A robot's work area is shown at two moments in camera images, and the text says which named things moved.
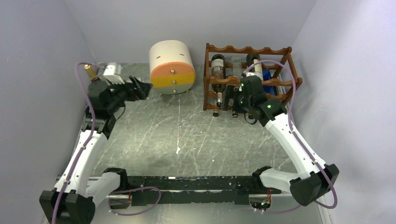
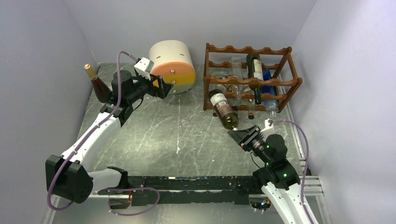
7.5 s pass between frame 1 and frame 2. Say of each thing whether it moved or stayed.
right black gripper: moved
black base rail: stayed
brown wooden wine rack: stayed
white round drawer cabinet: stayed
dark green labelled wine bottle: moved
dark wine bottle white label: stayed
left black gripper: moved
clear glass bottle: stayed
